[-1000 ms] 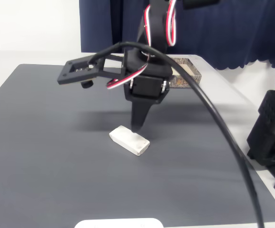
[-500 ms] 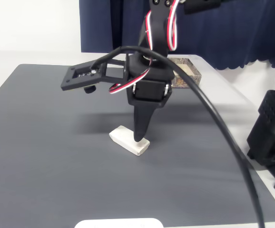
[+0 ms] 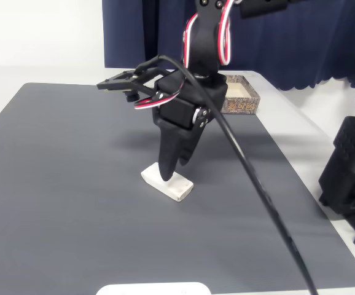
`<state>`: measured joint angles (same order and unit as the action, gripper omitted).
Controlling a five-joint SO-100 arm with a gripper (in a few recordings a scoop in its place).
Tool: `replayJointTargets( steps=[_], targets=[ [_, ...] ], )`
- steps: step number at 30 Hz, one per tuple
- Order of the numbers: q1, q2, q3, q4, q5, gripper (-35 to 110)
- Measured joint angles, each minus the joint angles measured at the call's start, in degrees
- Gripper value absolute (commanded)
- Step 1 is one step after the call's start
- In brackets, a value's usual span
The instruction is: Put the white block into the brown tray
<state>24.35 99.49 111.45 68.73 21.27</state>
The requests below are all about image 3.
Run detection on red white servo wire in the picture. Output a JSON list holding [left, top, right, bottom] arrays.
[[182, 12, 198, 68], [133, 76, 187, 111], [216, 0, 237, 66]]

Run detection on white flat device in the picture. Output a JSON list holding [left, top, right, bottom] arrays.
[[96, 281, 211, 295]]

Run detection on grey textured mat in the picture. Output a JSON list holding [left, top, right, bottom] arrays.
[[0, 82, 355, 295]]

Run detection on white rectangular block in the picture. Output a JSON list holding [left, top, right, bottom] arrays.
[[140, 162, 194, 203]]

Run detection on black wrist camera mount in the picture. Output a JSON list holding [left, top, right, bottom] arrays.
[[96, 69, 173, 104]]

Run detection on brown patterned cardboard box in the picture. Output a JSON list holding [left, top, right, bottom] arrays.
[[219, 73, 261, 116]]

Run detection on dark blue curtain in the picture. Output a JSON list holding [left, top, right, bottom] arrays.
[[102, 0, 355, 93]]

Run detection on thick black cable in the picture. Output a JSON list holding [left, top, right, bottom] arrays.
[[134, 54, 320, 295]]

